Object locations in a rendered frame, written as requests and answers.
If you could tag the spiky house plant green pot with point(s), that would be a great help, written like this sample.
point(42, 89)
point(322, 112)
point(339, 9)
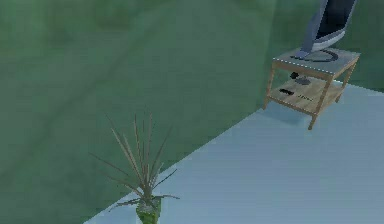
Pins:
point(145, 173)

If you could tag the black remote control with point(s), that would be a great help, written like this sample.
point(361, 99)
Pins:
point(286, 91)

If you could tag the small black grey object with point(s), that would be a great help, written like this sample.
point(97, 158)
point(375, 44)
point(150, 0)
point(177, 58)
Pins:
point(300, 79)

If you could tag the wooden television stand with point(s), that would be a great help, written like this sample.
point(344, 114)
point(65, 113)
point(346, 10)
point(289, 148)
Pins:
point(316, 96)

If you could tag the grey television set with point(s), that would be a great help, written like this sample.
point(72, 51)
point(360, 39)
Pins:
point(328, 23)

